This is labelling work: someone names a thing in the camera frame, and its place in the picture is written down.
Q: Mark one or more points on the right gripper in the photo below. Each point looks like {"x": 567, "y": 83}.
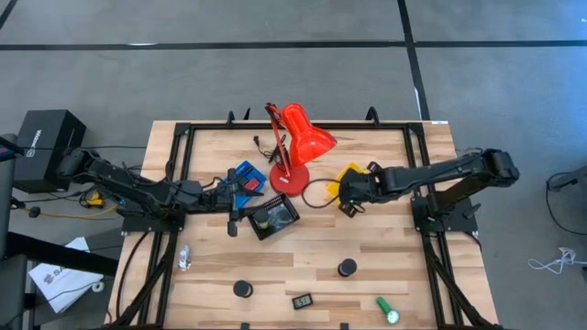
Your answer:
{"x": 364, "y": 185}

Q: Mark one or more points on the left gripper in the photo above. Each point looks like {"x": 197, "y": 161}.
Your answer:
{"x": 220, "y": 197}

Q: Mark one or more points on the red plastic case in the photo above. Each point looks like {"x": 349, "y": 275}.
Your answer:
{"x": 252, "y": 183}

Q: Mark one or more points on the glass jar black lid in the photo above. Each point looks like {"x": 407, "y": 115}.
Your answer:
{"x": 262, "y": 219}

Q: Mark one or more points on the black cylinder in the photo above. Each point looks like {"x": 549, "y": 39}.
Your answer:
{"x": 347, "y": 267}

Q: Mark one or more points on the hourglass with black caps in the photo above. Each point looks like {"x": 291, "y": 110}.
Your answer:
{"x": 242, "y": 289}

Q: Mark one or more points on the black digital clock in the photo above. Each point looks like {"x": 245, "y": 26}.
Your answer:
{"x": 302, "y": 301}

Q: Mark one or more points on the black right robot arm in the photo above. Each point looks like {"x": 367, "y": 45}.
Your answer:
{"x": 440, "y": 172}

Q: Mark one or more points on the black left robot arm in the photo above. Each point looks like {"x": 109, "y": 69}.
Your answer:
{"x": 137, "y": 190}

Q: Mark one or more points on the yellow plastic basket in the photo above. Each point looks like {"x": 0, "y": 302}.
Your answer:
{"x": 332, "y": 190}

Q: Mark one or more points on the blue plastic basket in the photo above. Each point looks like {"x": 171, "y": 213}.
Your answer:
{"x": 247, "y": 169}

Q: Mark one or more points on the black plastic basket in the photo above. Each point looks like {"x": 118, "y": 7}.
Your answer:
{"x": 286, "y": 227}

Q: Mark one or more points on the red desk lamp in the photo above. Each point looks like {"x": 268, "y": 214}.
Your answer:
{"x": 302, "y": 137}

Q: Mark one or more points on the green flashlight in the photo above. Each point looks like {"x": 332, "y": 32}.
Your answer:
{"x": 387, "y": 311}

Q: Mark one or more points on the yellow tool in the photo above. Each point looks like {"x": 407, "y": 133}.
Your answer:
{"x": 95, "y": 200}

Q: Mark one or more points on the white tape roll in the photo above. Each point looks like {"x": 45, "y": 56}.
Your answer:
{"x": 97, "y": 286}

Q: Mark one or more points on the white papers on floor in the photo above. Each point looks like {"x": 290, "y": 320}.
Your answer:
{"x": 64, "y": 279}

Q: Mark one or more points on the black metal stand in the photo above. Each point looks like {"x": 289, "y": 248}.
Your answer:
{"x": 55, "y": 254}

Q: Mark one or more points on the black cardboard box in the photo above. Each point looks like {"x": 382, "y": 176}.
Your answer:
{"x": 48, "y": 149}

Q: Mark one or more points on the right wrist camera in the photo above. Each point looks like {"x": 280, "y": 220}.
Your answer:
{"x": 351, "y": 210}

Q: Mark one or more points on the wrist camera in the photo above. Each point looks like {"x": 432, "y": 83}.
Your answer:
{"x": 232, "y": 227}
{"x": 351, "y": 210}

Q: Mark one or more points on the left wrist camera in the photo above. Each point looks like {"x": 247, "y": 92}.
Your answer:
{"x": 232, "y": 227}

